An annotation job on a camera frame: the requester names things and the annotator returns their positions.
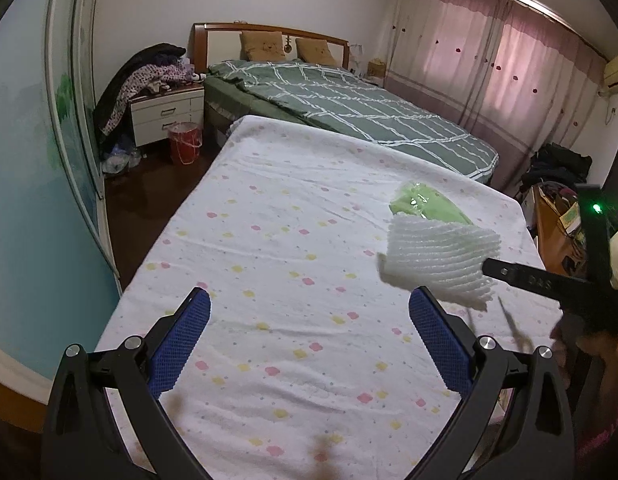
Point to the plastic bags on floor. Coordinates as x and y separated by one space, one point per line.
120 160

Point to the white dotted table sheet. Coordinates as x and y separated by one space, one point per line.
289 260

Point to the brown bear pillow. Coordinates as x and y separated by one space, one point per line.
263 46
316 51

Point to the red bucket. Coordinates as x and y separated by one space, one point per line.
185 145

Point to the pile of clothes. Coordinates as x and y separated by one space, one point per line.
134 80

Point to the teal sliding wardrobe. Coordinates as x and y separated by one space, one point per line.
24 185

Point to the small bedside lamp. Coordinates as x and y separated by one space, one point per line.
357 57

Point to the green checked quilt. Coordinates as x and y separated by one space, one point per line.
359 110

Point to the white cardboard box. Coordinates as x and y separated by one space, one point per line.
529 210

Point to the green plastic packet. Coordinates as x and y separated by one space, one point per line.
429 202

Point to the wooden bed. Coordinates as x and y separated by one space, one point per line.
221 40

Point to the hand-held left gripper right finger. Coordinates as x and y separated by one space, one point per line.
439 340

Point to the white wooden nightstand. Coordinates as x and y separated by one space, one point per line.
164 115

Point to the wooden side cabinet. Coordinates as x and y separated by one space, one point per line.
551 230

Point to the pink window curtain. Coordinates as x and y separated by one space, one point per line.
479 60

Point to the white foam net sleeve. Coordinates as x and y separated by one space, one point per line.
434 255

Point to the person's right hand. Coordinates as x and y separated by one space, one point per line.
604 360

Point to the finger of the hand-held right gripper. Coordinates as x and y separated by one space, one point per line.
524 277

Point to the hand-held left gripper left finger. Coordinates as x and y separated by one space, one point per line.
181 342

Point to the yellow tissue box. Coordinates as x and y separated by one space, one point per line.
377 69

